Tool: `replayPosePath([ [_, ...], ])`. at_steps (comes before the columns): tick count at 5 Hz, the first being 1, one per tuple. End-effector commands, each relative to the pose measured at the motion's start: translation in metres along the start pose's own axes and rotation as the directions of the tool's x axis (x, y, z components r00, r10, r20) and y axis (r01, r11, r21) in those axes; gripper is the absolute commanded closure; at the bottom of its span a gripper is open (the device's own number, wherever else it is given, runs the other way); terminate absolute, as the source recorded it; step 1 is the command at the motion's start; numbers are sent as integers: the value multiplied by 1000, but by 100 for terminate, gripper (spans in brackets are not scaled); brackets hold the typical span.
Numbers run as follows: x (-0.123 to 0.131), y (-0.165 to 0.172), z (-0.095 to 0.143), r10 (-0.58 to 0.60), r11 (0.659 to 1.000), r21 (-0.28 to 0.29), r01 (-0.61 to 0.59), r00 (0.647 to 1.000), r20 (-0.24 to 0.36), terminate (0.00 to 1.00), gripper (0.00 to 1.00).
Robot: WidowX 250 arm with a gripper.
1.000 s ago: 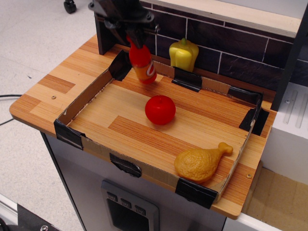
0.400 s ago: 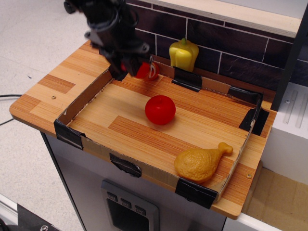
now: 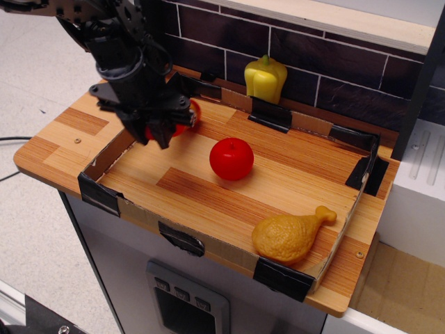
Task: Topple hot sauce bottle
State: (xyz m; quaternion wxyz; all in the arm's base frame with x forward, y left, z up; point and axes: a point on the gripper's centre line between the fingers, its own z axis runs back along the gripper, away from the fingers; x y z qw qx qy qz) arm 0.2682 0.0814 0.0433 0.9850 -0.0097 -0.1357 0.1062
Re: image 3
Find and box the cardboard fence with black tape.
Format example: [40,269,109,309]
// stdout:
[78,74,388,310]

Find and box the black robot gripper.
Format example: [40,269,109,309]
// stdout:
[88,65,197,150]

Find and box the black cable on floor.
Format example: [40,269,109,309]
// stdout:
[0,136,32,182]

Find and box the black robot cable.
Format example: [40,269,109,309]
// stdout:
[140,33,175,84]

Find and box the yellow toy chicken drumstick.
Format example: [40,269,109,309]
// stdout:
[252,205,337,265]

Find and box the yellow toy bell pepper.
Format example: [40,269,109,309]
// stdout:
[244,54,288,104]

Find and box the grey oven control panel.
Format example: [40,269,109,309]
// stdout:
[145,261,231,334]

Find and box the red toy apple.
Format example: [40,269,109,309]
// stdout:
[209,138,254,181]

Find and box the white toy sink unit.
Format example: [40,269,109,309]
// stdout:
[378,120,444,255]

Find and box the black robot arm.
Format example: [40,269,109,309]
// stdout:
[1,1,198,149]

